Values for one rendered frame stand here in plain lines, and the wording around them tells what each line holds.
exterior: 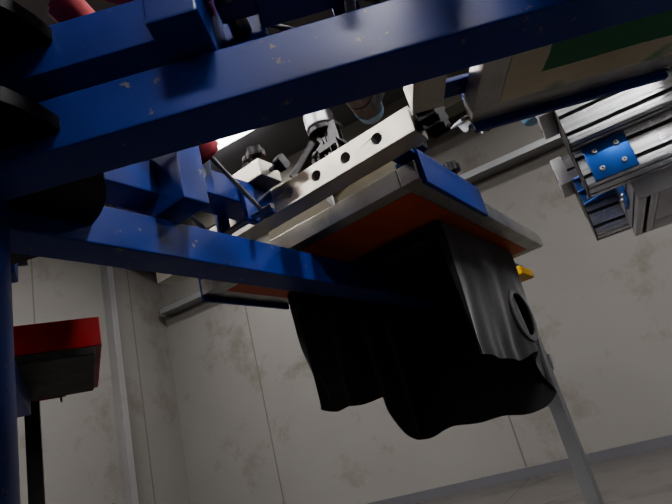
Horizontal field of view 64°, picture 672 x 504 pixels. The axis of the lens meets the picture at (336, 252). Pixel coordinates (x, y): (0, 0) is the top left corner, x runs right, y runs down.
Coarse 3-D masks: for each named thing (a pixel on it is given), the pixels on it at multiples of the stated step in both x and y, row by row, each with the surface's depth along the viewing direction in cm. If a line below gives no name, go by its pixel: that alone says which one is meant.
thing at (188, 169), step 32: (160, 0) 49; (192, 0) 48; (64, 32) 56; (96, 32) 55; (128, 32) 55; (160, 32) 49; (192, 32) 50; (224, 32) 62; (256, 32) 62; (0, 64) 55; (32, 64) 55; (64, 64) 54; (96, 64) 55; (128, 64) 56; (160, 64) 57; (32, 96) 57; (160, 160) 82; (192, 160) 82; (128, 192) 78; (160, 192) 81; (192, 192) 79
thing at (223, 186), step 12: (216, 180) 93; (228, 180) 95; (240, 180) 98; (216, 192) 91; (228, 192) 94; (264, 192) 103; (216, 204) 94; (228, 204) 96; (240, 204) 97; (264, 204) 101; (228, 216) 100; (240, 216) 101; (264, 216) 104
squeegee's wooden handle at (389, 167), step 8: (384, 168) 121; (392, 168) 120; (368, 176) 123; (376, 176) 122; (352, 184) 126; (360, 184) 124; (368, 184) 123; (344, 192) 127; (352, 192) 125; (336, 200) 128; (312, 208) 132; (320, 208) 130; (296, 216) 134; (304, 216) 133; (312, 216) 131; (288, 224) 135; (296, 224) 134; (272, 232) 138; (280, 232) 136
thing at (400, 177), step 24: (408, 168) 97; (360, 192) 103; (384, 192) 99; (408, 192) 100; (432, 192) 103; (336, 216) 105; (360, 216) 105; (480, 216) 122; (504, 216) 135; (288, 240) 111; (312, 240) 110; (528, 240) 149; (216, 288) 122
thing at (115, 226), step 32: (32, 224) 63; (64, 224) 66; (96, 224) 70; (128, 224) 74; (160, 224) 78; (64, 256) 70; (96, 256) 72; (128, 256) 74; (160, 256) 77; (192, 256) 81; (224, 256) 87; (256, 256) 93; (288, 256) 101; (320, 256) 109; (288, 288) 105; (320, 288) 110; (352, 288) 116; (384, 288) 126; (416, 288) 140
